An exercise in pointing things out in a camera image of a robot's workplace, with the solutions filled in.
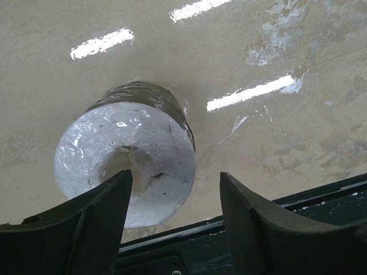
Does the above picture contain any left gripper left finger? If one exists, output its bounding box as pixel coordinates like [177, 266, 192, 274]
[1, 170, 132, 274]

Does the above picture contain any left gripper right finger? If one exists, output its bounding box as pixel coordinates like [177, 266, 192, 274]
[220, 172, 366, 274]

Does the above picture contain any white and grey towel roll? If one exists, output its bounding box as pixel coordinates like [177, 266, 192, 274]
[54, 81, 196, 228]

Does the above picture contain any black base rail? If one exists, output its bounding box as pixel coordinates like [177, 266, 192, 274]
[115, 174, 366, 274]

